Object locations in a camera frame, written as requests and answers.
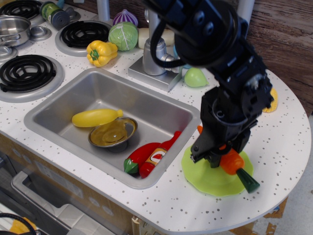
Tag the red toy ketchup bottle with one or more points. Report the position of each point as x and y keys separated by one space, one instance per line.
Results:
x=151 y=162

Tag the green toy can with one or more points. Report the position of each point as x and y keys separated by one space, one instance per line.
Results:
x=53 y=14

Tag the back black stove burner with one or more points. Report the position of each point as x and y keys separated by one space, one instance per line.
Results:
x=24 y=8

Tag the front black stove burner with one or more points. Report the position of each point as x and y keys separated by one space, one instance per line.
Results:
x=26 y=73

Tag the silver sink basin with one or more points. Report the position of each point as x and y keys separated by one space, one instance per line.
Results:
x=158 y=118

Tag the silver oven handle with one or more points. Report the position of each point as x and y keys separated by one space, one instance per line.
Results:
x=63 y=217

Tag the red toy chili pepper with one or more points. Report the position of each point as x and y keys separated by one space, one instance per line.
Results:
x=133 y=163

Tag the silver stove knob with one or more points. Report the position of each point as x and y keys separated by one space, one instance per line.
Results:
x=39 y=33

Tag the silver pole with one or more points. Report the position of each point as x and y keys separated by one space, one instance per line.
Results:
x=245 y=9
x=103 y=10

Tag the light green plate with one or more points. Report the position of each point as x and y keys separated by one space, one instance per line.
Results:
x=212 y=181

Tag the orange toy carrot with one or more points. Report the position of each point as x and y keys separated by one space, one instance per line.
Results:
x=239 y=165

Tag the purple toy onion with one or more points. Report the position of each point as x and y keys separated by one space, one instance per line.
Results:
x=125 y=16

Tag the blue plastic bowl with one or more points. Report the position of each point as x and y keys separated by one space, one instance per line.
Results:
x=174 y=51

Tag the black stove burner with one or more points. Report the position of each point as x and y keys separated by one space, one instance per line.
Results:
x=26 y=73
x=81 y=33
x=24 y=8

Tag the yellow toy on floor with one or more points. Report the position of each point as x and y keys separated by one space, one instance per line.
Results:
x=20 y=228

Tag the small silver pot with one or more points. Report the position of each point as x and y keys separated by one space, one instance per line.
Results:
x=14 y=30

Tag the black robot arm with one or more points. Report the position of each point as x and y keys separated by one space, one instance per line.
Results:
x=208 y=34

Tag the middle black stove burner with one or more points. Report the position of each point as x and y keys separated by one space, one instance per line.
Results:
x=81 y=33

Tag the silver toy faucet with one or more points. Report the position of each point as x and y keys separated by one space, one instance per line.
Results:
x=146 y=70

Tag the green toy cabbage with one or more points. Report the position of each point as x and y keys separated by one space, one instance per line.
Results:
x=124 y=35

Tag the light green toy pear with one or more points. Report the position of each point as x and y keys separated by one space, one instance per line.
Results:
x=195 y=78

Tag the yellow toy corn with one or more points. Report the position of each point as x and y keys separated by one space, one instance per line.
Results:
x=274 y=103

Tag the cream toy bottle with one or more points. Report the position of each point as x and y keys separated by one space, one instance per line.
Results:
x=143 y=35

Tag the small metal bowl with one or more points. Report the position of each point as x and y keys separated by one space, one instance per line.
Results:
x=114 y=133

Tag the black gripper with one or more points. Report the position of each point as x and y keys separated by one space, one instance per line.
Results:
x=223 y=121

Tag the right silver pole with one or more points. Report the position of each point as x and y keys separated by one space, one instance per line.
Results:
x=245 y=9

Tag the yellow toy bell pepper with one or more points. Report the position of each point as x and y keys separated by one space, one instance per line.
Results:
x=99 y=53

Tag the yellow toy squash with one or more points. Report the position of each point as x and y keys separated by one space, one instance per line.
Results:
x=95 y=117

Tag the left silver pole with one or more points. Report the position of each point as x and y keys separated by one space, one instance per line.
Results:
x=103 y=10

